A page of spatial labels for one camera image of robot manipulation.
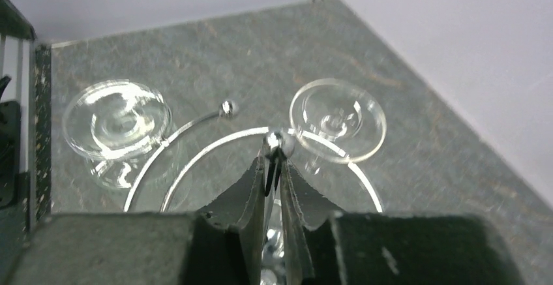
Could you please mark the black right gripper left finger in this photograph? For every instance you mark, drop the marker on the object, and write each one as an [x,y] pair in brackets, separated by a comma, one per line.
[218,244]

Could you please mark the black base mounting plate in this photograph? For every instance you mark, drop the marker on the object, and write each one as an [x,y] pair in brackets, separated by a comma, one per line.
[42,120]

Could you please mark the clear wine glass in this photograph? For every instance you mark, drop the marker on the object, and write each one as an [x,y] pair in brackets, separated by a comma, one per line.
[112,133]
[337,122]

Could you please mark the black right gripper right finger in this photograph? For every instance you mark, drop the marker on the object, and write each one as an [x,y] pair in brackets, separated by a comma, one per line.
[325,244]

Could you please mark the chrome wine glass rack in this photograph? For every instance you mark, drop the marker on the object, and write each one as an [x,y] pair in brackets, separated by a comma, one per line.
[271,150]

